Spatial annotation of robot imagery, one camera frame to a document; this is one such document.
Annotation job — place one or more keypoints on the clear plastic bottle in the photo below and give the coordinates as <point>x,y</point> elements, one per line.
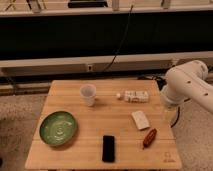
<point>133,96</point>

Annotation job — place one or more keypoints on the green ceramic plate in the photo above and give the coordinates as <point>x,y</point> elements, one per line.
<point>58,128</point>

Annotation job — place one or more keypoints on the wooden table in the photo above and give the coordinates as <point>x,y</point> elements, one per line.
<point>109,116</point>

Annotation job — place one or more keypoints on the brown sausage toy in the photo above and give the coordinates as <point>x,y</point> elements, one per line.
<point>149,138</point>

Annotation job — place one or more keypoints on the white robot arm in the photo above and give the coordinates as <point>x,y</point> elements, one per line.
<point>186,81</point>

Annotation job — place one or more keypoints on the white folded cloth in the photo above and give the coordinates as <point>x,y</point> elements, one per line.
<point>140,120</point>

